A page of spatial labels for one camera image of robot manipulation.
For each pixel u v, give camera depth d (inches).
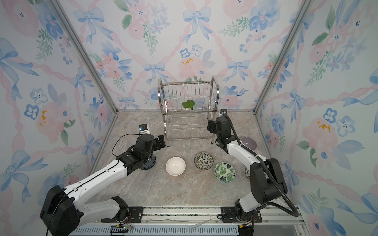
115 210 24.3
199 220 28.8
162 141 28.8
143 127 27.2
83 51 33.6
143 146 23.5
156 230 27.7
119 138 40.3
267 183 17.5
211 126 31.9
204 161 36.4
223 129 26.5
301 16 28.1
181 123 42.5
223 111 30.2
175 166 35.1
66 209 15.1
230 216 27.9
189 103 33.9
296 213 13.5
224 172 34.6
